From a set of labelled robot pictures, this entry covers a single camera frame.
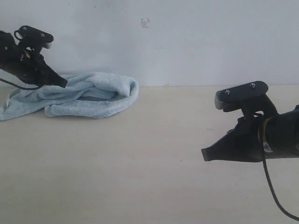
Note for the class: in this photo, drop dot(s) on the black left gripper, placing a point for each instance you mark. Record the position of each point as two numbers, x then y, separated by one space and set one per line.
21 64

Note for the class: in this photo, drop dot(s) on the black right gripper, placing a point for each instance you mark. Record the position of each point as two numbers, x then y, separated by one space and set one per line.
243 145

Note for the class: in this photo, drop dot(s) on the light blue terry towel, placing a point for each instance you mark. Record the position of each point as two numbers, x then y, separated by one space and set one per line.
94 95

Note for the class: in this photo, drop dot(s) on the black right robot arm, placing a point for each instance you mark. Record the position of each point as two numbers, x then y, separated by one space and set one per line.
276 137

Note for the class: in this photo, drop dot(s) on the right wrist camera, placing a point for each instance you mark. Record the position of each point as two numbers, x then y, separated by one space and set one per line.
251 98

